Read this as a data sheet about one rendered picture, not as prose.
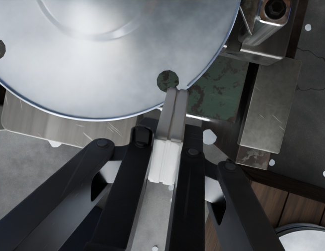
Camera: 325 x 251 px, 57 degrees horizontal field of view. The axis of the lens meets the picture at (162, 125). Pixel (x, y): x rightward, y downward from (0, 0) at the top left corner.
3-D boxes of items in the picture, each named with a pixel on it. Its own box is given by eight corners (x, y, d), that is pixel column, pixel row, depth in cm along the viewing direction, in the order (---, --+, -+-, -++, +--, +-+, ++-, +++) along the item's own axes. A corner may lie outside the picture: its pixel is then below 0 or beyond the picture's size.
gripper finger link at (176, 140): (168, 139, 15) (183, 142, 15) (178, 87, 21) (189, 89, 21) (160, 185, 17) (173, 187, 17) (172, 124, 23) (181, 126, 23)
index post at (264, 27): (259, 47, 37) (289, 25, 28) (236, 41, 37) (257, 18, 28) (265, 24, 37) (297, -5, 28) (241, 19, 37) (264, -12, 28)
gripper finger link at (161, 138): (160, 185, 17) (147, 182, 17) (172, 124, 23) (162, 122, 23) (168, 139, 15) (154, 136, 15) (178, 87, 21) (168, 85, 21)
